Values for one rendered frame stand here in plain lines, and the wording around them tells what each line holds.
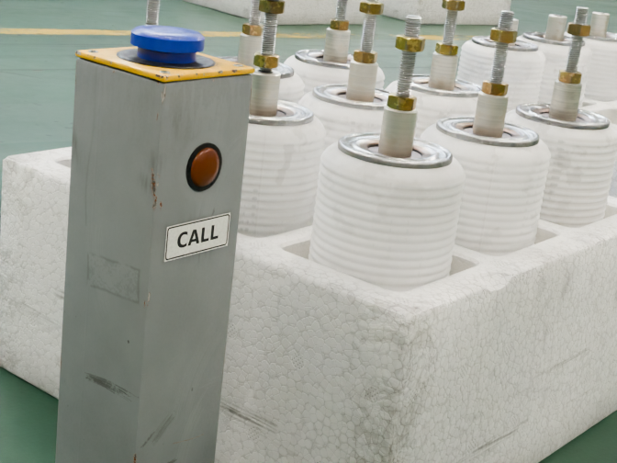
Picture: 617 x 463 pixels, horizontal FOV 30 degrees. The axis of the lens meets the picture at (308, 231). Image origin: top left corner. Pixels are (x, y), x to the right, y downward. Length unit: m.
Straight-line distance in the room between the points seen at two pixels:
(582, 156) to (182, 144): 0.40
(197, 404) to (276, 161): 0.19
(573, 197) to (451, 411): 0.24
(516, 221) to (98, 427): 0.33
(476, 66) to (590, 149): 0.41
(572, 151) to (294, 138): 0.24
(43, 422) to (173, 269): 0.30
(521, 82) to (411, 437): 0.65
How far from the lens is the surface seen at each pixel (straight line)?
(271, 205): 0.80
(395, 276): 0.73
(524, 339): 0.83
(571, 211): 0.93
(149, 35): 0.62
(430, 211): 0.73
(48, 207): 0.89
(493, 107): 0.84
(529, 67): 1.31
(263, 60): 0.81
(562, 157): 0.92
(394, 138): 0.75
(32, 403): 0.93
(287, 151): 0.79
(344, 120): 0.87
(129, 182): 0.62
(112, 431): 0.68
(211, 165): 0.63
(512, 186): 0.82
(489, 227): 0.83
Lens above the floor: 0.43
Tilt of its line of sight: 18 degrees down
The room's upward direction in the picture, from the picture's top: 7 degrees clockwise
